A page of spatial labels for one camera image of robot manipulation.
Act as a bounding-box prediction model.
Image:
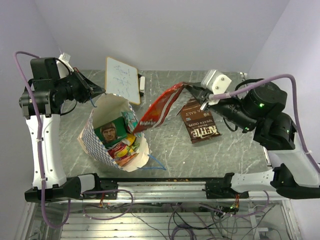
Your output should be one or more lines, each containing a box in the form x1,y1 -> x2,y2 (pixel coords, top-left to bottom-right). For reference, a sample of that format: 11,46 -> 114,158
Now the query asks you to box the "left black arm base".
77,173 -> 118,200

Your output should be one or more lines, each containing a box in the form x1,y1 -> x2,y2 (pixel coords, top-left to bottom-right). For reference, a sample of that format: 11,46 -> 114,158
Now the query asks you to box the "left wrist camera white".
56,52 -> 74,78

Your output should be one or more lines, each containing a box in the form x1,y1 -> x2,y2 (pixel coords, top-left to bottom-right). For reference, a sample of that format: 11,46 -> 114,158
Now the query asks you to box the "yellow snack packet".
122,133 -> 136,146

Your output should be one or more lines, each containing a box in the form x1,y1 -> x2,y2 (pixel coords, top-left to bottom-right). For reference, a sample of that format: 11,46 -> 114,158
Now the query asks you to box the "small whiteboard yellow frame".
105,57 -> 141,105

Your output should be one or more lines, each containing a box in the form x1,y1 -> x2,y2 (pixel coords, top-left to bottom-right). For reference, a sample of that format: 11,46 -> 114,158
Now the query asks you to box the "red yellow chips bag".
107,141 -> 138,167

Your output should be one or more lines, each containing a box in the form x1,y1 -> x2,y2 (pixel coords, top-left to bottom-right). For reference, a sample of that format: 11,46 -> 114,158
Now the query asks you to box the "aluminium rail frame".
16,178 -> 302,240

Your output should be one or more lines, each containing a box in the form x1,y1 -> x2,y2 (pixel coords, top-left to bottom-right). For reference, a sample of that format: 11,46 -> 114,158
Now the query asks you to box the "teal snack packet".
121,111 -> 138,135

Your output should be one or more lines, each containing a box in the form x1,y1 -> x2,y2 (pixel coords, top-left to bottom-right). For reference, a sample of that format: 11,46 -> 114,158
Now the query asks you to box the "purple cable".
14,51 -> 135,229
199,73 -> 320,218

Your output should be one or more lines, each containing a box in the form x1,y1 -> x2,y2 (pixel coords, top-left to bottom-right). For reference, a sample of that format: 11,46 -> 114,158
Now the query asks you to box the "red doritos chips bag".
133,82 -> 189,134

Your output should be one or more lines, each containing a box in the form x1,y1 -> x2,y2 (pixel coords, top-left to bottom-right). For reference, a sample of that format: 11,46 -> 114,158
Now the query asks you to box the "checkered paper bag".
78,93 -> 166,172

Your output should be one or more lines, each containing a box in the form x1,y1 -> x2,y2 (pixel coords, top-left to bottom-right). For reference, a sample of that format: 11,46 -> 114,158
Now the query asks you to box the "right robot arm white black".
187,78 -> 320,200

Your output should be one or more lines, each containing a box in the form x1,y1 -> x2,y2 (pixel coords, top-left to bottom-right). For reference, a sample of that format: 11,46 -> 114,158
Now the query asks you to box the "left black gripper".
54,67 -> 106,103

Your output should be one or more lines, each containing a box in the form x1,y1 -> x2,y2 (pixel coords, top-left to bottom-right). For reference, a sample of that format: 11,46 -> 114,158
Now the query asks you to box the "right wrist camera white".
200,69 -> 232,95

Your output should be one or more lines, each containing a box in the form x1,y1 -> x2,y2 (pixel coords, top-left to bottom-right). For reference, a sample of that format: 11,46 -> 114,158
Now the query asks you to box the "white whiteboard eraser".
139,76 -> 146,93

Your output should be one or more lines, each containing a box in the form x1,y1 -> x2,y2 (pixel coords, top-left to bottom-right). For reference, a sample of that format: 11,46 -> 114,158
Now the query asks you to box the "brown sea salt chips bag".
180,98 -> 221,144

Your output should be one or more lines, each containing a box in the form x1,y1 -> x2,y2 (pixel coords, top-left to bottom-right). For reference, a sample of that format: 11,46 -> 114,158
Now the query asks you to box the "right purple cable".
199,73 -> 320,218

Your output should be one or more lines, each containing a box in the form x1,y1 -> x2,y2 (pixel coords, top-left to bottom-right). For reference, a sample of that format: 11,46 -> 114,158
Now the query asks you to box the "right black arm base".
202,172 -> 238,200

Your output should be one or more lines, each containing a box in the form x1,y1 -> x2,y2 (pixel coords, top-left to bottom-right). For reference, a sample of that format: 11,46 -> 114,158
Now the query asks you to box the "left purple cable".
14,51 -> 135,229

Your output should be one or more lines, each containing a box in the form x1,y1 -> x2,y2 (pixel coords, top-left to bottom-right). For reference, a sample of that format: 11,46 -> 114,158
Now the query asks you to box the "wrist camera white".
200,69 -> 232,95
56,52 -> 74,78

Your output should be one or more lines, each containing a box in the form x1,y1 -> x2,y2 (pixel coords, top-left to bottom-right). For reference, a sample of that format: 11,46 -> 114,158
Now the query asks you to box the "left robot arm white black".
19,57 -> 105,203

